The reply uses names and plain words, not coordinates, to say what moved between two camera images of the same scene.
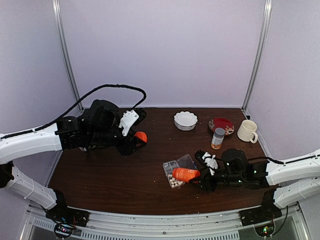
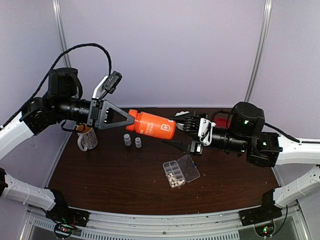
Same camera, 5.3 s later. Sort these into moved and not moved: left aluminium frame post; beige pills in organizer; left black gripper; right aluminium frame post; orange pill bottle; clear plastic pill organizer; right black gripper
Moved: left black gripper; right black gripper; orange pill bottle
Not moved: right aluminium frame post; left aluminium frame post; beige pills in organizer; clear plastic pill organizer
